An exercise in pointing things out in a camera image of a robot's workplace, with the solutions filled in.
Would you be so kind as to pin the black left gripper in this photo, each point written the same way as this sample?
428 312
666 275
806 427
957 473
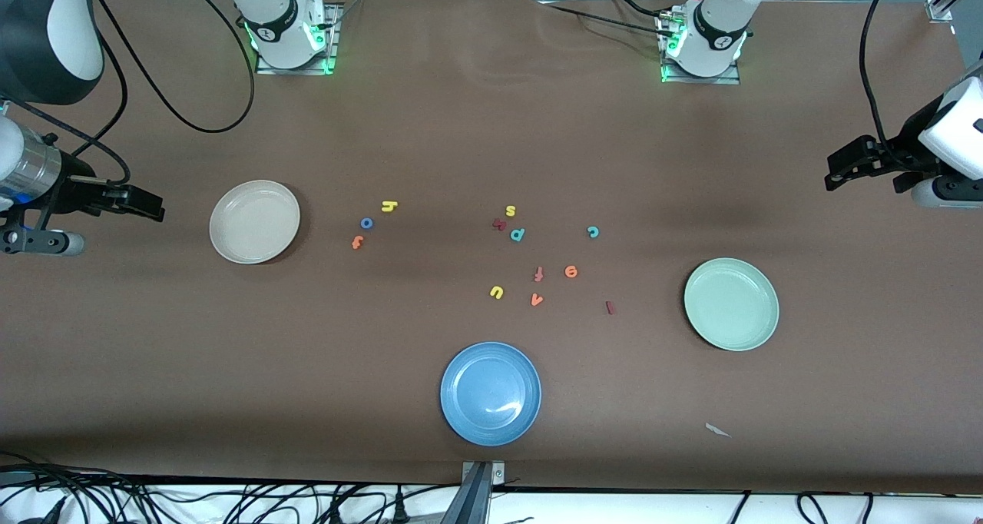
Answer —
903 148

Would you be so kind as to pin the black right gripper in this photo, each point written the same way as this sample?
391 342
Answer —
77 188

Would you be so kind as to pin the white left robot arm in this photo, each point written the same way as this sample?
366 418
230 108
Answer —
718 24

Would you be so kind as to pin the beige brown plate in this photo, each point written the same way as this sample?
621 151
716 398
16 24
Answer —
253 223

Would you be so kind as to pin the light green plate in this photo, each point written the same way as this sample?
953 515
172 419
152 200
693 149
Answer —
731 305

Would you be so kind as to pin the small white paper scrap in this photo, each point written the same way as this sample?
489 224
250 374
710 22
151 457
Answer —
716 429

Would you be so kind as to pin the teal letter p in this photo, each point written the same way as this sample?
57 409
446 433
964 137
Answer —
515 235

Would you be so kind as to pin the brown table cover sheet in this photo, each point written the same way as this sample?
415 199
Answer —
491 124

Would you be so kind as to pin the yellow letter u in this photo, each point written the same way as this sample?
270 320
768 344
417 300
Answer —
500 293

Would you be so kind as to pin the blue plate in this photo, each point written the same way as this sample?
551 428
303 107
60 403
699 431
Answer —
490 393

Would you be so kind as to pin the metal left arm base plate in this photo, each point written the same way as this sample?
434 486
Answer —
703 81

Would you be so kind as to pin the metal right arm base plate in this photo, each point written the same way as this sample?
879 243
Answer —
296 71

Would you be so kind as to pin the grey metal camera mount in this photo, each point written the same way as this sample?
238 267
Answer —
476 493

